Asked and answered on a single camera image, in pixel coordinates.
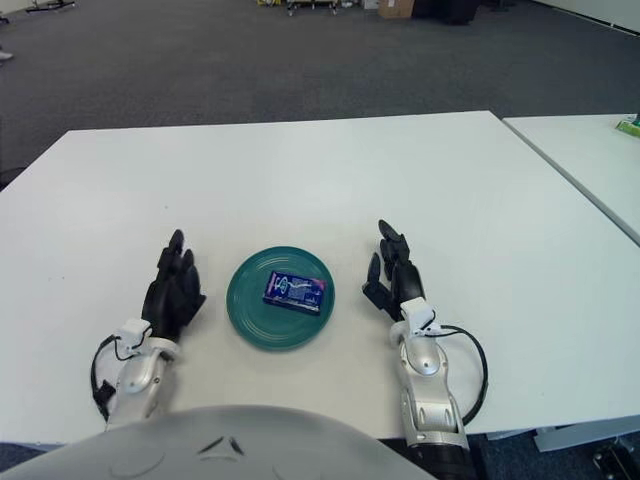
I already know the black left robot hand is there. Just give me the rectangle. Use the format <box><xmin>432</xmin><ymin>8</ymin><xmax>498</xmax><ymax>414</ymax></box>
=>
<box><xmin>117</xmin><ymin>228</ymin><xmax>208</xmax><ymax>352</ymax></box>

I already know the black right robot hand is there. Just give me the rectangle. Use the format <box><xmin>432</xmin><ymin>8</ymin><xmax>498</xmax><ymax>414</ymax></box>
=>
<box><xmin>362</xmin><ymin>218</ymin><xmax>438</xmax><ymax>338</ymax></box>

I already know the blue gum pack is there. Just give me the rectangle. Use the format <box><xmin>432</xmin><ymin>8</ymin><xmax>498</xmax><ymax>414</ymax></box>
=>
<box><xmin>262</xmin><ymin>269</ymin><xmax>329</xmax><ymax>318</ymax></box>

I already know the green round plate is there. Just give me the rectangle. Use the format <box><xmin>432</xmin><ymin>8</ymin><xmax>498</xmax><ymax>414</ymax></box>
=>
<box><xmin>226</xmin><ymin>244</ymin><xmax>337</xmax><ymax>354</ymax></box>

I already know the grey robot torso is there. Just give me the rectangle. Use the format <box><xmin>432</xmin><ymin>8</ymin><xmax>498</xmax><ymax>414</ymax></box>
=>
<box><xmin>0</xmin><ymin>404</ymin><xmax>414</xmax><ymax>480</ymax></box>

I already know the green and white box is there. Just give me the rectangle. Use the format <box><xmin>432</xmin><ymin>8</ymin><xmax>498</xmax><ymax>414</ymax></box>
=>
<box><xmin>614</xmin><ymin>113</ymin><xmax>640</xmax><ymax>139</ymax></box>

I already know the black cabinet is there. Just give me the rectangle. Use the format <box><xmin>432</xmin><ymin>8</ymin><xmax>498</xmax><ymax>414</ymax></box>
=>
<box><xmin>414</xmin><ymin>0</ymin><xmax>476</xmax><ymax>26</ymax></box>

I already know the brown cardboard box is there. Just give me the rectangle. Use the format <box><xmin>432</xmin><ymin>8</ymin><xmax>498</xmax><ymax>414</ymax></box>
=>
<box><xmin>378</xmin><ymin>0</ymin><xmax>417</xmax><ymax>19</ymax></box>

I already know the wheeled metal rack base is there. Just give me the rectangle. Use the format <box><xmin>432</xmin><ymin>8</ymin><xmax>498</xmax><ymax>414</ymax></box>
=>
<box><xmin>285</xmin><ymin>0</ymin><xmax>366</xmax><ymax>14</ymax></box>

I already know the black floor stand base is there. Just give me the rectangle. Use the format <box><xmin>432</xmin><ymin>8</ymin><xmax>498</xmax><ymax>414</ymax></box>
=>
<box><xmin>24</xmin><ymin>0</ymin><xmax>79</xmax><ymax>12</ymax></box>

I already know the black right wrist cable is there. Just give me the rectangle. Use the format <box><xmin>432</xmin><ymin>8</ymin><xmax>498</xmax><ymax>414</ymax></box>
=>
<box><xmin>429</xmin><ymin>324</ymin><xmax>489</xmax><ymax>426</ymax></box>

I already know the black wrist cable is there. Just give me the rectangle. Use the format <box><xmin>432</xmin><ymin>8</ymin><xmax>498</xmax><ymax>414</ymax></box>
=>
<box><xmin>89</xmin><ymin>332</ymin><xmax>132</xmax><ymax>422</ymax></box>
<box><xmin>429</xmin><ymin>324</ymin><xmax>489</xmax><ymax>426</ymax></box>

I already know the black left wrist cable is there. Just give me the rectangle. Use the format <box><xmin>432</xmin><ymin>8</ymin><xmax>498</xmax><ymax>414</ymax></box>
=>
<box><xmin>89</xmin><ymin>332</ymin><xmax>132</xmax><ymax>422</ymax></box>

